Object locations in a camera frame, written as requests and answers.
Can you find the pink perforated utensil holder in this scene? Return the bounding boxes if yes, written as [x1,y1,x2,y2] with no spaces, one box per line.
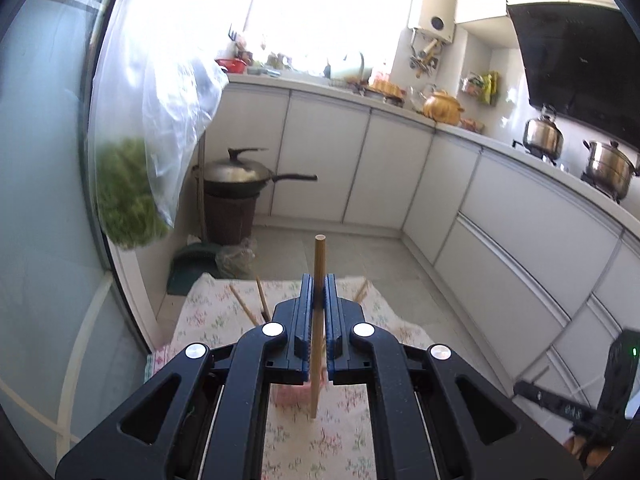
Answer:
[269,368,312,406]

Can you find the black range hood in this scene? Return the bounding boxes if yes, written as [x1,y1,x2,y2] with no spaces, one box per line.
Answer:
[506,2,639,148]

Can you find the bag of vegetables on floor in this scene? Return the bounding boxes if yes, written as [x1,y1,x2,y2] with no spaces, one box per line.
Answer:
[215,237,257,280]

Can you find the white kitchen cabinets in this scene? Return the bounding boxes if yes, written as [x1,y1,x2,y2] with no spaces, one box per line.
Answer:
[206,75,639,403]

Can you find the wooden chopstick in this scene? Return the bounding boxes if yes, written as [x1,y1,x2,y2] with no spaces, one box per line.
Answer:
[352,280,369,304]
[309,234,326,419]
[229,284,259,326]
[255,276,271,323]

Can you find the pale green kettle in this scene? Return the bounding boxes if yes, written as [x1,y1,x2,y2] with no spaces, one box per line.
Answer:
[324,52,372,84]

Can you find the white water heater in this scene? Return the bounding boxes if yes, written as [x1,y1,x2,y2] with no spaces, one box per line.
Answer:
[407,0,457,44]

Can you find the red basin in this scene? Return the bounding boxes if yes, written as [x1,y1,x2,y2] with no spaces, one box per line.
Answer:
[216,58,247,74]

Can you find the person's right hand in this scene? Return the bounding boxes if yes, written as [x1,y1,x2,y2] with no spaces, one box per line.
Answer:
[563,434,612,468]

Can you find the golden clay pot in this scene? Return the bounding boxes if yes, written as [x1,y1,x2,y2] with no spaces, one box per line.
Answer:
[422,90,464,126]

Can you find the floral tablecloth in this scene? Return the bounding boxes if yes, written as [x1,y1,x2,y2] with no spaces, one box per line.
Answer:
[144,271,436,480]

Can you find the steel stock pot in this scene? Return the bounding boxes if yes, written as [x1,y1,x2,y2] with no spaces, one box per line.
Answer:
[580,140,639,204]

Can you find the black wok with lid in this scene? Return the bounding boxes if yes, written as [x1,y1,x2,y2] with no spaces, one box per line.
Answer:
[195,148,318,200]

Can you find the dark brown trash bin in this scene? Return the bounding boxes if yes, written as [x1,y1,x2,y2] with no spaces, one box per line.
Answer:
[204,195,258,246]

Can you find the plastic bag of greens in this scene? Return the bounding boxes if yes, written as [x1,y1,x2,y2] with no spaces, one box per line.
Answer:
[90,0,228,250]

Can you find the steel kettle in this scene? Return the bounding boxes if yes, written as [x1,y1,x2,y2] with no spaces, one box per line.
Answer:
[512,104,564,165]

